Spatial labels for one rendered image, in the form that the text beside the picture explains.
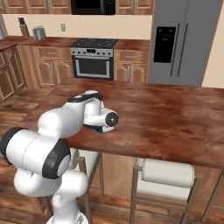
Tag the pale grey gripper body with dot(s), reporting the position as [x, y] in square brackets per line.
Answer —
[108, 128]

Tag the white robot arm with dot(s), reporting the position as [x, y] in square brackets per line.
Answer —
[43, 151]

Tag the teal yogurt container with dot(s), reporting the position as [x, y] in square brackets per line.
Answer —
[101, 131]

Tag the wooden stool with white cushion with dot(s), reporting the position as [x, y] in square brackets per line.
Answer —
[90, 163]
[167, 178]

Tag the wooden base cupboards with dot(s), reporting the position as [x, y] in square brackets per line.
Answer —
[131, 65]
[54, 65]
[10, 73]

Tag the steel oven with hob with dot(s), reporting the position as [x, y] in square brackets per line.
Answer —
[93, 61]

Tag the grey steel fridge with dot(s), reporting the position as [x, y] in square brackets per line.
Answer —
[186, 40]

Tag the grey toaster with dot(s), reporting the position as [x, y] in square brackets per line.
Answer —
[39, 33]

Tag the black microwave oven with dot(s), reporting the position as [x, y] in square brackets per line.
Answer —
[93, 7]

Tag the wooden knife block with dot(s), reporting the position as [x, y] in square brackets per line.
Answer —
[24, 29]

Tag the grey countertop appliance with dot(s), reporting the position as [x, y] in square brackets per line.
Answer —
[2, 29]

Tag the pale wall socket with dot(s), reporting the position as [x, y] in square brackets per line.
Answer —
[63, 27]

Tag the wooden wall cupboards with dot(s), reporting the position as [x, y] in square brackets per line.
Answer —
[134, 6]
[35, 6]

